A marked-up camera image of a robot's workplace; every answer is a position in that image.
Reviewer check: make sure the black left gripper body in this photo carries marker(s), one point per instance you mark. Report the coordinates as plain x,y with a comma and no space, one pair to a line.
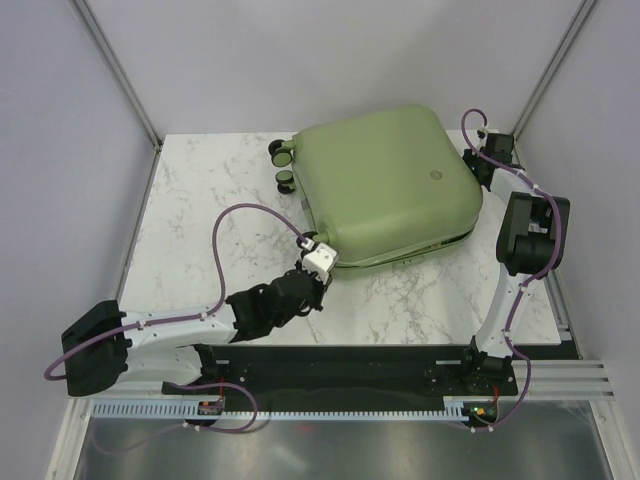
315,300

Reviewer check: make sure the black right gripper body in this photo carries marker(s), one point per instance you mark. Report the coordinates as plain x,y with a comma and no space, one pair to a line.
473,161

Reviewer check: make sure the green hard-shell suitcase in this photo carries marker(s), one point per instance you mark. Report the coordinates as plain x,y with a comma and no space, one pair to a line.
382,187

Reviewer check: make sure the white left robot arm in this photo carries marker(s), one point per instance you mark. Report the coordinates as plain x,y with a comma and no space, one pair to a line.
108,346

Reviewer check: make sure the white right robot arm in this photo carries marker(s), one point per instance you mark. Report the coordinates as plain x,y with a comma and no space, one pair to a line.
530,244

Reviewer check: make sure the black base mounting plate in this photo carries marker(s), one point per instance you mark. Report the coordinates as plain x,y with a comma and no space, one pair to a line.
336,376

